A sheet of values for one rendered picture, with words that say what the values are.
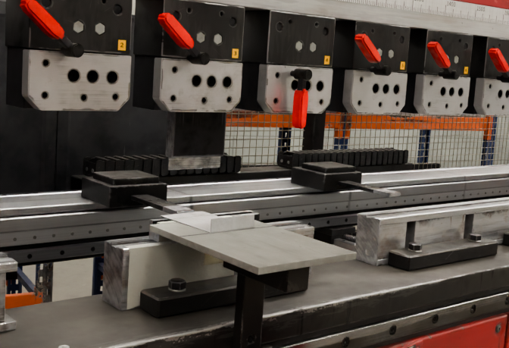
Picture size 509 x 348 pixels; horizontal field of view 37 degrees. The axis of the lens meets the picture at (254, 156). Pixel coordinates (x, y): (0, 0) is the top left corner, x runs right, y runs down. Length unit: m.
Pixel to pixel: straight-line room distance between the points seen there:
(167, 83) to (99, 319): 0.35
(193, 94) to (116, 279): 0.30
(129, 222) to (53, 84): 0.48
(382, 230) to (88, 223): 0.56
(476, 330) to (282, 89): 0.67
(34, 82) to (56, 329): 0.34
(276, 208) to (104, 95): 0.69
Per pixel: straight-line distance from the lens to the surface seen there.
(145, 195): 1.39
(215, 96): 1.18
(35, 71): 1.04
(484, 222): 1.80
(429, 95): 1.55
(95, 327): 1.12
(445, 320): 1.55
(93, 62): 1.07
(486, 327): 1.67
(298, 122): 1.26
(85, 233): 1.42
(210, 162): 1.25
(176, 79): 1.14
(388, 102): 1.46
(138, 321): 1.14
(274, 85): 1.26
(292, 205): 1.70
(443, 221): 1.68
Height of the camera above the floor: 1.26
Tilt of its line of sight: 7 degrees down
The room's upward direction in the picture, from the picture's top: 4 degrees clockwise
